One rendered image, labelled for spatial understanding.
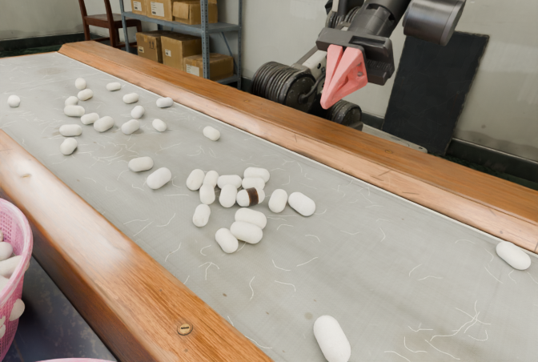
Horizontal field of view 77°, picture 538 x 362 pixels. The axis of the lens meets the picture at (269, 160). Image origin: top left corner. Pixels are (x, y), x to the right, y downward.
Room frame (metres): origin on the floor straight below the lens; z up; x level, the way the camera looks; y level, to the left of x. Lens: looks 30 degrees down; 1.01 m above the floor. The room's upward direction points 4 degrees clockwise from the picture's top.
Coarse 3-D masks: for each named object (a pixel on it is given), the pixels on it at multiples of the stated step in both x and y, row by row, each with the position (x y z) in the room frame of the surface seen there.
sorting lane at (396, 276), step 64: (0, 64) 0.87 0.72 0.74; (64, 64) 0.91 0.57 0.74; (192, 128) 0.56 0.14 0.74; (128, 192) 0.36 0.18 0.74; (192, 192) 0.37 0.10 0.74; (320, 192) 0.39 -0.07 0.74; (384, 192) 0.40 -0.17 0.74; (192, 256) 0.25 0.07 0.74; (256, 256) 0.26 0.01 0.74; (320, 256) 0.27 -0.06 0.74; (384, 256) 0.27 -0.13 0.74; (448, 256) 0.28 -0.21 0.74; (256, 320) 0.19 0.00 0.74; (384, 320) 0.20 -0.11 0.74; (448, 320) 0.20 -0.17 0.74; (512, 320) 0.20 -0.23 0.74
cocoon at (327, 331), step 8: (320, 320) 0.18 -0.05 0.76; (328, 320) 0.18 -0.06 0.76; (336, 320) 0.18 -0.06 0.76; (320, 328) 0.17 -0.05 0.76; (328, 328) 0.17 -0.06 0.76; (336, 328) 0.17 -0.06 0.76; (320, 336) 0.17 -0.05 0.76; (328, 336) 0.16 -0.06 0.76; (336, 336) 0.16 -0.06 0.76; (344, 336) 0.16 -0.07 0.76; (320, 344) 0.16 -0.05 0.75; (328, 344) 0.16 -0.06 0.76; (336, 344) 0.16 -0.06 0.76; (344, 344) 0.16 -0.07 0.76; (328, 352) 0.15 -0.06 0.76; (336, 352) 0.15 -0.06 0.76; (344, 352) 0.15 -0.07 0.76; (328, 360) 0.15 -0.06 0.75; (336, 360) 0.15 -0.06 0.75; (344, 360) 0.15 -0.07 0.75
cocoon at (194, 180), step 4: (192, 172) 0.39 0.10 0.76; (196, 172) 0.38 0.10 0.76; (200, 172) 0.39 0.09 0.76; (192, 176) 0.37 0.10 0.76; (196, 176) 0.38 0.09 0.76; (200, 176) 0.38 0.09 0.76; (204, 176) 0.39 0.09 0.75; (188, 180) 0.37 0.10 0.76; (192, 180) 0.37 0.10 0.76; (196, 180) 0.37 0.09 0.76; (200, 180) 0.37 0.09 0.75; (188, 184) 0.37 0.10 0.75; (192, 184) 0.37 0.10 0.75; (196, 184) 0.37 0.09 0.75; (200, 184) 0.37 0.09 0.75; (192, 188) 0.37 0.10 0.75; (196, 188) 0.37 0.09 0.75
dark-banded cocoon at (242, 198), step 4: (256, 188) 0.35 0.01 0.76; (260, 188) 0.36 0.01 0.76; (240, 192) 0.35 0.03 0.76; (244, 192) 0.34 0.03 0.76; (260, 192) 0.35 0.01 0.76; (236, 196) 0.35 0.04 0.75; (240, 196) 0.34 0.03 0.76; (244, 196) 0.34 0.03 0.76; (260, 196) 0.35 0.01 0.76; (264, 196) 0.35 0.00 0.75; (236, 200) 0.34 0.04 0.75; (240, 200) 0.34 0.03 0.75; (244, 200) 0.34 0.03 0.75; (248, 200) 0.34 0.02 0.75; (260, 200) 0.35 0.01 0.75; (240, 204) 0.34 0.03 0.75; (244, 204) 0.34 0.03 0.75; (248, 204) 0.34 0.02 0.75
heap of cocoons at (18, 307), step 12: (0, 240) 0.27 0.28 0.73; (0, 252) 0.24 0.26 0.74; (12, 252) 0.25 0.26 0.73; (0, 264) 0.22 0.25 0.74; (12, 264) 0.23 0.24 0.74; (0, 276) 0.21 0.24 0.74; (0, 288) 0.20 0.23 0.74; (12, 312) 0.19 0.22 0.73; (0, 324) 0.17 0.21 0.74; (0, 336) 0.17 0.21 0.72
